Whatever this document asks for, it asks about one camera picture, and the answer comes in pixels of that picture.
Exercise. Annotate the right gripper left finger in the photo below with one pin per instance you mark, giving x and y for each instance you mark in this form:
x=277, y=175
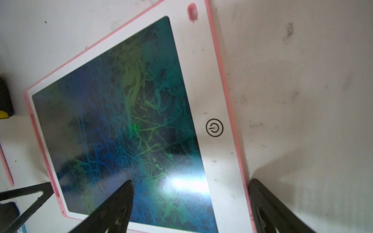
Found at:
x=113, y=215

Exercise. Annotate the right blue writing tablet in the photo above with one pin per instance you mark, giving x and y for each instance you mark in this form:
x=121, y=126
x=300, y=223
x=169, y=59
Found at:
x=22, y=229

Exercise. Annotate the yellow black tape measure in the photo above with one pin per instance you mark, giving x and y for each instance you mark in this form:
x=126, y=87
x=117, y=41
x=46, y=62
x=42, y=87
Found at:
x=7, y=109

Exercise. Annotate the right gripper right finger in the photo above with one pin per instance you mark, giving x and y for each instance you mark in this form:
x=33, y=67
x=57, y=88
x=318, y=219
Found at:
x=270, y=214

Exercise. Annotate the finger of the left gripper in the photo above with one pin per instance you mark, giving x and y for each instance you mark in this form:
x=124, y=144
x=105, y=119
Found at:
x=18, y=205

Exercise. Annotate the pink writing tablet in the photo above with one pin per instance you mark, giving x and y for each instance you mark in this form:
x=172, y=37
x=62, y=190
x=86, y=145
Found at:
x=148, y=103

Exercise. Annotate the pink stylus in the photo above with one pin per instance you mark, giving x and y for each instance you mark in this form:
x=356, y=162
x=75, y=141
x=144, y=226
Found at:
x=6, y=168

